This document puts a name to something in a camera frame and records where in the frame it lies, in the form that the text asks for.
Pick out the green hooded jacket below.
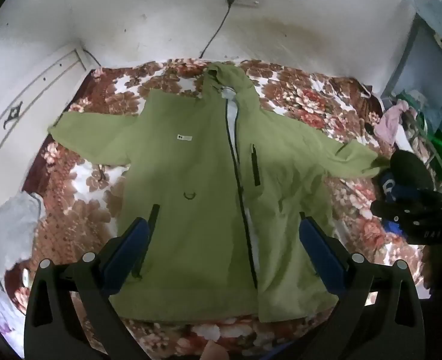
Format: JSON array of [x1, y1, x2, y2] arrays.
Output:
[[47, 63, 390, 324]]

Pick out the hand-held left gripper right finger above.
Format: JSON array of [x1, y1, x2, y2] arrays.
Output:
[[298, 212, 426, 360]]

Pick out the pink cloth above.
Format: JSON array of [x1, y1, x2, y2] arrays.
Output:
[[374, 101, 410, 145]]

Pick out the black power cable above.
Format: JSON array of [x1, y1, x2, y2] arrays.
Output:
[[199, 0, 234, 58]]

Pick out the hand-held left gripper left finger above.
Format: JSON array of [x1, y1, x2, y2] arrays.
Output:
[[24, 217, 150, 360]]

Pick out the grey cloth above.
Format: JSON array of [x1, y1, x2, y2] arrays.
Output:
[[0, 192, 47, 282]]

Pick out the floral brown blanket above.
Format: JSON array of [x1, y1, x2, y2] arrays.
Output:
[[3, 57, 428, 360]]

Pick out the dark fuzzy cloth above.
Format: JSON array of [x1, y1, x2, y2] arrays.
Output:
[[389, 150, 435, 193]]

